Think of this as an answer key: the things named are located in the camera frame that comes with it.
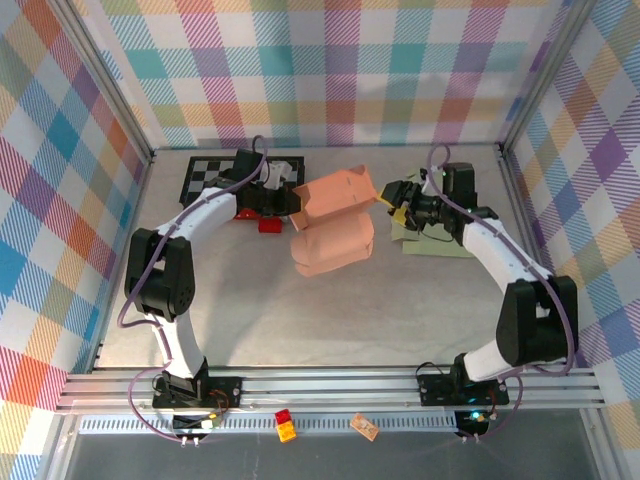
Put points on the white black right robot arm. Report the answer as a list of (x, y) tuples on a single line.
[(500, 250)]

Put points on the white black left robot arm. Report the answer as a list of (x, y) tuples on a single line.
[(200, 215)]

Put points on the red plastic box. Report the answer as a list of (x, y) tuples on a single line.
[(270, 226)]

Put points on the black grey chessboard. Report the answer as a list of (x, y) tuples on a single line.
[(200, 172)]

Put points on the small orange printed tag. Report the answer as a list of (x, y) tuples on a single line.
[(364, 426)]

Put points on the small black circuit board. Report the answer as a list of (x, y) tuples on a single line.
[(192, 422), (470, 425)]

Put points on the red yellow toy bricks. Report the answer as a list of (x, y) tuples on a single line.
[(285, 425)]

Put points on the aluminium corner post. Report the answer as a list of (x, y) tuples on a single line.
[(105, 75), (544, 75)]

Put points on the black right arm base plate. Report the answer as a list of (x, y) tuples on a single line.
[(435, 392)]

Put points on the aluminium rail beam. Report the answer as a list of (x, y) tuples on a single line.
[(325, 387)]

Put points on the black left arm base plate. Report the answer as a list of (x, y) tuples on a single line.
[(225, 392)]

